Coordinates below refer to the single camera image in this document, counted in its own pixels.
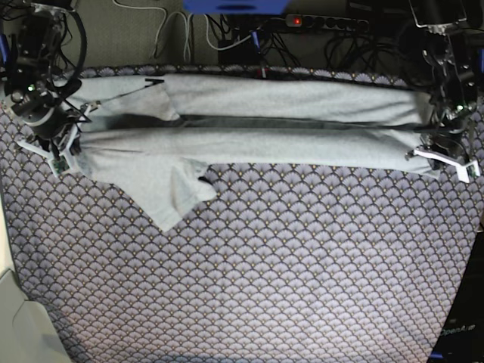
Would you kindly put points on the fan-patterned grey tablecloth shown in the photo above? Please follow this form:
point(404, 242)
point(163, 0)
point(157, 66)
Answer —
point(287, 263)

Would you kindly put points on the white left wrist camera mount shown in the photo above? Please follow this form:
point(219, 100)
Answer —
point(465, 171)

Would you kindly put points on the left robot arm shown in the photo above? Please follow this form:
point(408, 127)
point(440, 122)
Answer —
point(445, 39)

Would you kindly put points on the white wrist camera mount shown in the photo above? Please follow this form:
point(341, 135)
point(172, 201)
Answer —
point(56, 151)
point(465, 171)

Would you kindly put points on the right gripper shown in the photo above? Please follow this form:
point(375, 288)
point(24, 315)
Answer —
point(42, 109)

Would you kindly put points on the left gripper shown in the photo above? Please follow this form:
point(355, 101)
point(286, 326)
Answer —
point(449, 128)

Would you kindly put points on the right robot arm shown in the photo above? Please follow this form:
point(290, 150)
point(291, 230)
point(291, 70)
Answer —
point(32, 53)

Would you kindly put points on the blue box overhead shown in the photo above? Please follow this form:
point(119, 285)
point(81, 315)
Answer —
point(235, 6)

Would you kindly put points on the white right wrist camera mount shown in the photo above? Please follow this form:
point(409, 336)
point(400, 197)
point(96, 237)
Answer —
point(56, 151)

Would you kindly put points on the light grey T-shirt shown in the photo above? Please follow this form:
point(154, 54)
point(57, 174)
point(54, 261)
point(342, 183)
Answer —
point(156, 142)

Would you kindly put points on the black box OpenArm label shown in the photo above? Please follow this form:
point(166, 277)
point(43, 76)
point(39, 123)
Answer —
point(461, 339)

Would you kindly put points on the beige plastic furniture corner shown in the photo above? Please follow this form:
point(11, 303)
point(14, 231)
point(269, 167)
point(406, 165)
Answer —
point(27, 333)

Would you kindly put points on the black power adapter box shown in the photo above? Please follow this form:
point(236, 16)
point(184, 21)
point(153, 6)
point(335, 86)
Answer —
point(242, 54)

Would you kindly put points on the black power strip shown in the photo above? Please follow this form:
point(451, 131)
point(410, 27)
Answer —
point(326, 23)

